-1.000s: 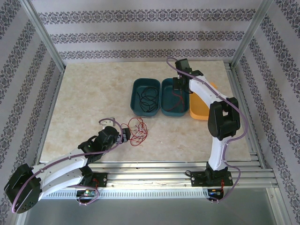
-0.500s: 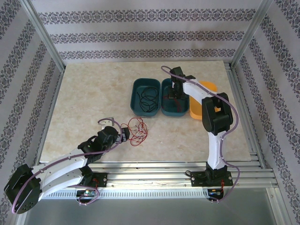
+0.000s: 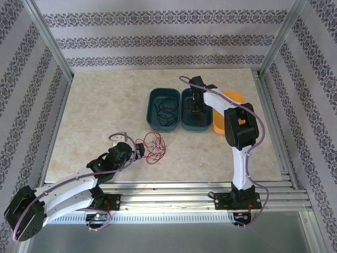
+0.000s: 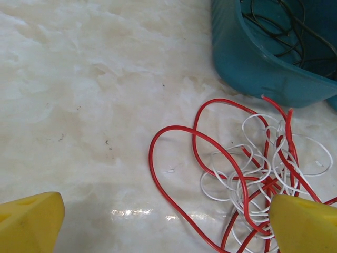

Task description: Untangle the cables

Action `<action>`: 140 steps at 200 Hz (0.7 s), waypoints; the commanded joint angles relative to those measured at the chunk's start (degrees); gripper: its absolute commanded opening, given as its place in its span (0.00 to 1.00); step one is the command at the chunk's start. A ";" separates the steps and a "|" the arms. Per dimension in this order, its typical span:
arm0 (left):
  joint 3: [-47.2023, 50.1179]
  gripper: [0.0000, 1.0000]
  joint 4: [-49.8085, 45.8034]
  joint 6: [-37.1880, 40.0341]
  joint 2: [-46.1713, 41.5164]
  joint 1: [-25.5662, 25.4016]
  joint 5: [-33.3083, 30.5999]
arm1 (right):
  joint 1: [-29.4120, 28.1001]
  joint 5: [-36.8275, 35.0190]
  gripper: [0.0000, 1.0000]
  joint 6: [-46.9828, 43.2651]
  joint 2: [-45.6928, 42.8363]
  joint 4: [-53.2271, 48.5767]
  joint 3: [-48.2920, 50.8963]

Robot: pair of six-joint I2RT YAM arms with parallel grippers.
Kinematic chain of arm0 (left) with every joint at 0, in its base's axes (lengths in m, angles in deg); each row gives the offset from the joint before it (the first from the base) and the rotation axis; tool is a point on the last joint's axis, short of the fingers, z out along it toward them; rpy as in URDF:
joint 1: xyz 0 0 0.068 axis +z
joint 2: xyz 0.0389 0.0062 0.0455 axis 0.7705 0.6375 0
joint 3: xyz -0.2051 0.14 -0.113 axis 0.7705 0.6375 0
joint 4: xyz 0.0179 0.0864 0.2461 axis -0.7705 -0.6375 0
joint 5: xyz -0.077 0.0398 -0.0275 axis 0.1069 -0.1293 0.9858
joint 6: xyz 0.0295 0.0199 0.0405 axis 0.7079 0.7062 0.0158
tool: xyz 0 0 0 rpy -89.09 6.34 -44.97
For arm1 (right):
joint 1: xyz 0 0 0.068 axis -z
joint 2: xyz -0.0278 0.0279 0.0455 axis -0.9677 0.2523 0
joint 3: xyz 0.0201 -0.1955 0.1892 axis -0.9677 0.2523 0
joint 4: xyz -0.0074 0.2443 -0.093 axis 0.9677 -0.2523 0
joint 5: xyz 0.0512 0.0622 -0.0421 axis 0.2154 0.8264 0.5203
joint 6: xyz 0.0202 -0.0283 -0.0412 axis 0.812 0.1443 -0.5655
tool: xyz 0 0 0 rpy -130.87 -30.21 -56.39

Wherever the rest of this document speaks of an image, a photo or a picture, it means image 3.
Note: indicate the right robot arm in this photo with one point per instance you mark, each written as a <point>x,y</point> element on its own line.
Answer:
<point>241,126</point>

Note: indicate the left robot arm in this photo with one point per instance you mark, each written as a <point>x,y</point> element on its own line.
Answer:
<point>63,192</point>

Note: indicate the teal plastic bin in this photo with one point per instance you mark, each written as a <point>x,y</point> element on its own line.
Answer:
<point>184,100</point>
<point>150,110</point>

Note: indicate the yellow plastic bin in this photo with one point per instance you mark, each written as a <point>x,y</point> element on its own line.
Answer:
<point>218,124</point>

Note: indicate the small circuit board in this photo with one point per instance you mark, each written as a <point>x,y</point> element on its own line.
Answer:
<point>97,216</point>
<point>241,216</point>

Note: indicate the grey metal panel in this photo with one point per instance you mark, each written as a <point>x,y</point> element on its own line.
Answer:
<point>168,239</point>

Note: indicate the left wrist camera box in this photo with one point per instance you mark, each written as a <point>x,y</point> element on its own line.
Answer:
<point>118,137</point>

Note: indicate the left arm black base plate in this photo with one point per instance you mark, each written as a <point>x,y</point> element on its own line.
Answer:
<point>114,201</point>

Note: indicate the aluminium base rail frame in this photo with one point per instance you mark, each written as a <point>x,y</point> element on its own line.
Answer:
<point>168,200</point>

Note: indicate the aluminium side rail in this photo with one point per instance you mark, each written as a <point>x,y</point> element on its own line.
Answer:
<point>262,92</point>
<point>62,105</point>

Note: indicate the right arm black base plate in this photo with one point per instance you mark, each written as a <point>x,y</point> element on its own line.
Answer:
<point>222,201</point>

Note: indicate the aluminium corner post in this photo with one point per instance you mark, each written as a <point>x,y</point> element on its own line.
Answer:
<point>48,37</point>
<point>281,37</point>

